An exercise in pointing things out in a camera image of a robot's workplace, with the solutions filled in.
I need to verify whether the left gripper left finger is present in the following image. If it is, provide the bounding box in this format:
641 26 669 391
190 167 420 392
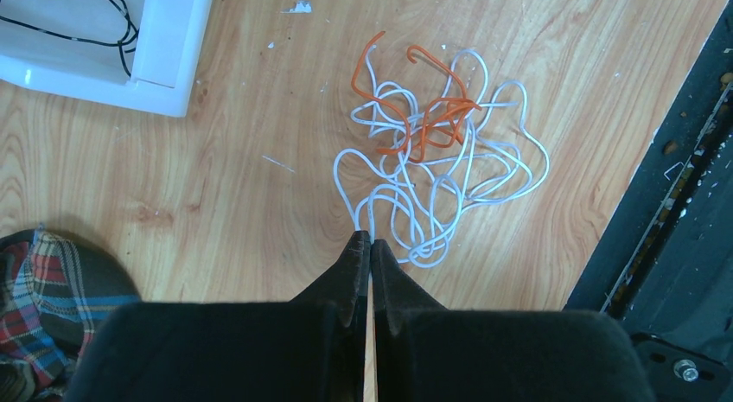
65 231 371 401

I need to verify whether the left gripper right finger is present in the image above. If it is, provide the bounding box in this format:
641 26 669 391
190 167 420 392
371 239 655 401

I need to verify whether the white thin cable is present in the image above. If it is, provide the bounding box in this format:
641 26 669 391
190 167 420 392
333 48 552 270

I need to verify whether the plaid flannel shirt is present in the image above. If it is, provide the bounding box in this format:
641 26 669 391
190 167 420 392
1 227 140 401

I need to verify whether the white plastic bin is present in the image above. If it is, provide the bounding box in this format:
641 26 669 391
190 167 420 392
1 0 213 118

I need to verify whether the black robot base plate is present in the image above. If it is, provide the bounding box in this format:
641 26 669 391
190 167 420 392
565 5 732 401

